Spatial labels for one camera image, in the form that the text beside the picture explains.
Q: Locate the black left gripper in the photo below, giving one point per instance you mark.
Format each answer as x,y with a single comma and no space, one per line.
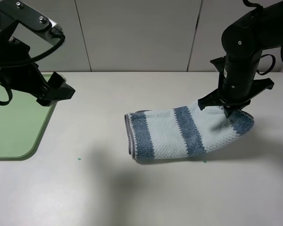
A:
29,79

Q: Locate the blue white striped towel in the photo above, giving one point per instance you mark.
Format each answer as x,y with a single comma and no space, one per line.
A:
183,132

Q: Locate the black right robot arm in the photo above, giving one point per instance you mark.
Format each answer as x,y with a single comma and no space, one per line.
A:
244,41

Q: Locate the light green plastic tray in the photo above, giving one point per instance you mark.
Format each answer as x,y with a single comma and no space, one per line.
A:
22,125

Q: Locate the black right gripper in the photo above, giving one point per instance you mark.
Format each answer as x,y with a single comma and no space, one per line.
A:
234,97

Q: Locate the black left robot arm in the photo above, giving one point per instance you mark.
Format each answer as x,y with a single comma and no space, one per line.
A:
15,53

